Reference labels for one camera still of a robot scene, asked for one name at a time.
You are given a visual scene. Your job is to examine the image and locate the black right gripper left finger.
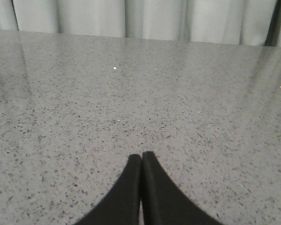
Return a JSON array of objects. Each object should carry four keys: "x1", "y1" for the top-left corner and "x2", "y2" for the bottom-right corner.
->
[{"x1": 76, "y1": 154, "x2": 141, "y2": 225}]

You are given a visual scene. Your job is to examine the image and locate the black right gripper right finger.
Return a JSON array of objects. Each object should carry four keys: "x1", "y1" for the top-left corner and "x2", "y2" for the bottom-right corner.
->
[{"x1": 141, "y1": 151, "x2": 220, "y2": 225}]

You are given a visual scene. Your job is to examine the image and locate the white pleated curtain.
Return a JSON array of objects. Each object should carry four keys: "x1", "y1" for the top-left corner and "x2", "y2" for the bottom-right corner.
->
[{"x1": 0, "y1": 0, "x2": 281, "y2": 47}]

